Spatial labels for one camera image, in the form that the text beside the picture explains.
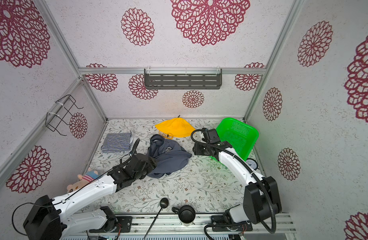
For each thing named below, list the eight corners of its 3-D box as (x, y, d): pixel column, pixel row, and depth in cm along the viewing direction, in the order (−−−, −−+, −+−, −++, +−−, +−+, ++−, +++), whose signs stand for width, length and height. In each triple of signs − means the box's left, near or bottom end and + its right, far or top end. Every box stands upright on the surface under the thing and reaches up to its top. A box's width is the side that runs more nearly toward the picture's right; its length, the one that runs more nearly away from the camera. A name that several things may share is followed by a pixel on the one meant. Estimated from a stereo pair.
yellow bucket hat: (156, 126, 118) (156, 124, 116) (173, 114, 127) (173, 112, 125) (178, 144, 107) (178, 142, 105) (196, 129, 116) (196, 127, 114)
